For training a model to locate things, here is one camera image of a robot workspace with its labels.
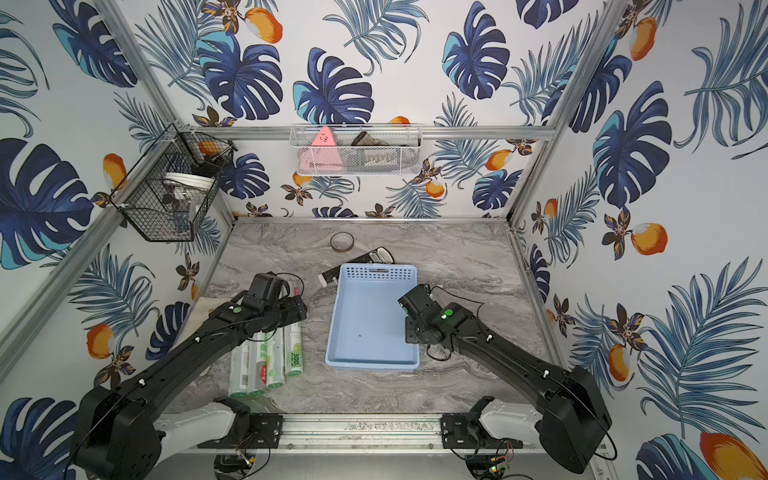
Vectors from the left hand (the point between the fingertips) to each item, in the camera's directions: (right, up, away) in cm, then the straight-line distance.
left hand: (298, 307), depth 83 cm
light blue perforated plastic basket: (+19, -8, +9) cm, 22 cm away
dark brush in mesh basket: (+19, +45, +8) cm, 50 cm away
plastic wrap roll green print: (-6, -14, -1) cm, 15 cm away
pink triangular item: (+6, +44, +7) cm, 45 cm away
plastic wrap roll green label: (-1, -12, 0) cm, 12 cm away
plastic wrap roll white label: (-15, -16, -3) cm, 22 cm away
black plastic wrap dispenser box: (+23, +14, +26) cm, 37 cm away
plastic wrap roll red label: (-10, -15, -2) cm, 18 cm away
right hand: (+33, -6, -1) cm, 34 cm away
